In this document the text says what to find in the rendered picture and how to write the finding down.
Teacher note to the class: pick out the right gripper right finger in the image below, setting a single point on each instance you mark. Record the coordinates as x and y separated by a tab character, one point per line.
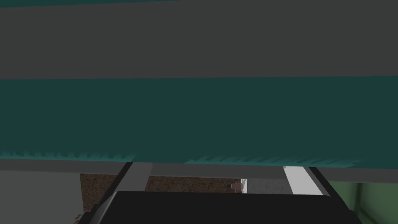
303	182

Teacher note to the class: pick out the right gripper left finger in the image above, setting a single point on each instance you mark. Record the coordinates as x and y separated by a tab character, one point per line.
135	177

